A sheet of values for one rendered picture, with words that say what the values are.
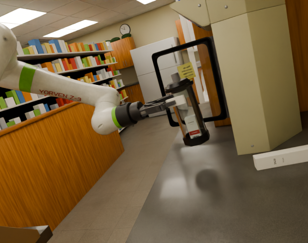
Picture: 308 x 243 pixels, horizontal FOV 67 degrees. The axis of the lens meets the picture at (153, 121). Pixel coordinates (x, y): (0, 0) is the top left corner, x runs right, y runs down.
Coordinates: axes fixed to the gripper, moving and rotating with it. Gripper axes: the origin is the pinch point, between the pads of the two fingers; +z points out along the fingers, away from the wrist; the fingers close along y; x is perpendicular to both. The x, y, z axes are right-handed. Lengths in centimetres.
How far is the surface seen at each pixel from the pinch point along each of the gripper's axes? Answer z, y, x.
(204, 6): 16.8, 0.5, -25.5
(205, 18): 16.2, 0.4, -21.9
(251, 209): 14.8, -31.7, 26.5
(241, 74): 21.8, 0.1, -1.0
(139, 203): -108, 107, 113
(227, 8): 23.3, 0.6, -22.1
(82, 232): -153, 66, 108
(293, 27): 48, 38, -7
